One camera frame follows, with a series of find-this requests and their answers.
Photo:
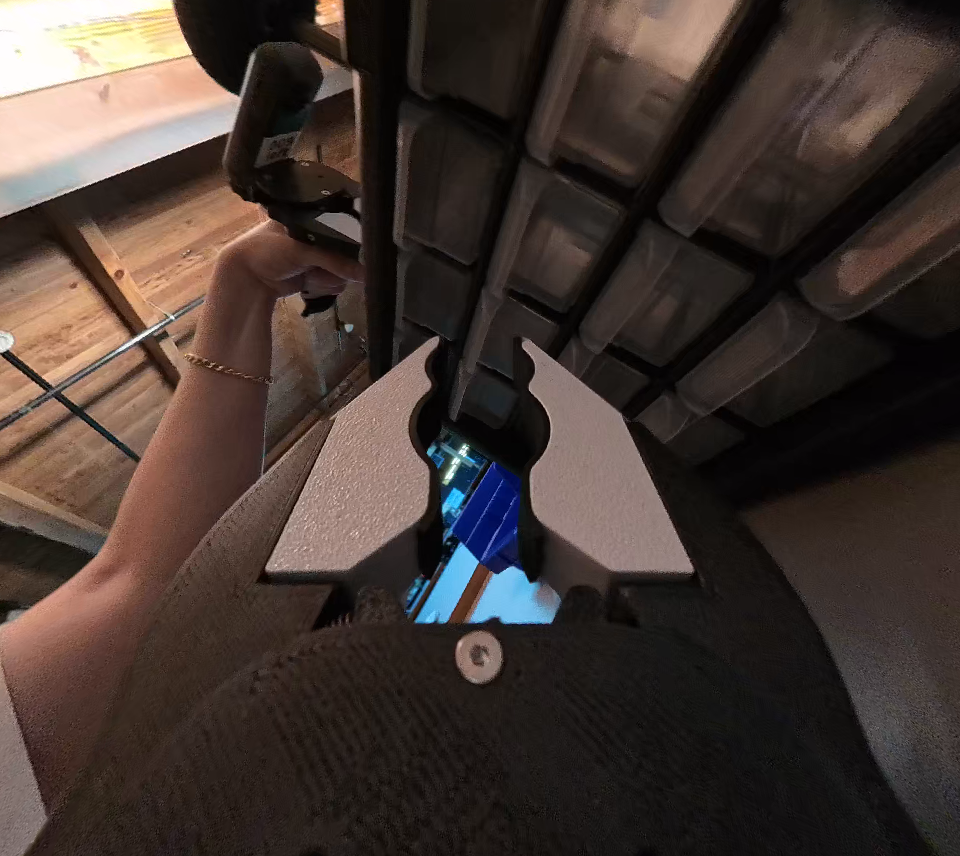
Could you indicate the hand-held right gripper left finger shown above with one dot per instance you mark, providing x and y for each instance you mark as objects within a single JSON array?
[{"x": 360, "y": 496}]

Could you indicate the person's left hand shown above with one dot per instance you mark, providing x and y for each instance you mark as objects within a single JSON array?
[{"x": 255, "y": 279}]

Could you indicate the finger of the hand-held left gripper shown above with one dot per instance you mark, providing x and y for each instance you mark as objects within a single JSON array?
[{"x": 341, "y": 228}]

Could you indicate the black drawer cabinet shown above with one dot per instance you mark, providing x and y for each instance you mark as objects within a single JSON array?
[{"x": 375, "y": 121}]

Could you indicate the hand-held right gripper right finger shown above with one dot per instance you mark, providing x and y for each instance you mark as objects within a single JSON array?
[{"x": 607, "y": 496}]

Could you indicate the person's left forearm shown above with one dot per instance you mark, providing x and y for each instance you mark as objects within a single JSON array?
[{"x": 150, "y": 496}]

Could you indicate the blue plastic bin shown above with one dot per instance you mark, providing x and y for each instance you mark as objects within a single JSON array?
[{"x": 491, "y": 519}]

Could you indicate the clear plastic drawer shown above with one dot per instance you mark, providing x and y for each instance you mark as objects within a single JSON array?
[{"x": 469, "y": 361}]

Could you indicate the rows of clear cabinet drawers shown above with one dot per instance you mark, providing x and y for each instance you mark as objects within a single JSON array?
[{"x": 675, "y": 121}]

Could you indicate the thin metal rod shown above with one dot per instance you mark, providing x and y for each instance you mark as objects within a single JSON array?
[{"x": 75, "y": 406}]

